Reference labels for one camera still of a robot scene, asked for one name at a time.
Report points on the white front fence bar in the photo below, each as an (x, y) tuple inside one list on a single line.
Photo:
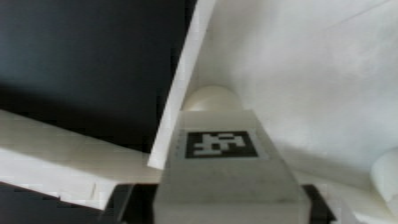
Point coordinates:
[(64, 164)]

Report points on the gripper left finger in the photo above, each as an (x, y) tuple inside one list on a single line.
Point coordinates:
[(128, 209)]

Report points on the white square table top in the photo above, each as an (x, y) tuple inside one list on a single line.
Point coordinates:
[(302, 55)]

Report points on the white table leg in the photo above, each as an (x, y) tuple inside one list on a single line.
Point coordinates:
[(228, 184)]

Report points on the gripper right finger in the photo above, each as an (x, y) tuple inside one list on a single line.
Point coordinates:
[(329, 209)]

